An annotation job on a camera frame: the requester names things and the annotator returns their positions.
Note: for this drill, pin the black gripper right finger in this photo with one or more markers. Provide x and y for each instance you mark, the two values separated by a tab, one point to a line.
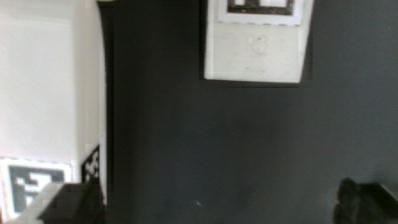
366	203

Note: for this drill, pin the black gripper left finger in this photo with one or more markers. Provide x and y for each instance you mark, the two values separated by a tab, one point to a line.
76	206

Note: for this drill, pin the white tagged chair leg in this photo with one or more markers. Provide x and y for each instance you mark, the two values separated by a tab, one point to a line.
52	101

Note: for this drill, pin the white chair leg block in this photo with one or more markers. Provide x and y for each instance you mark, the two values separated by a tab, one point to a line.
256	40

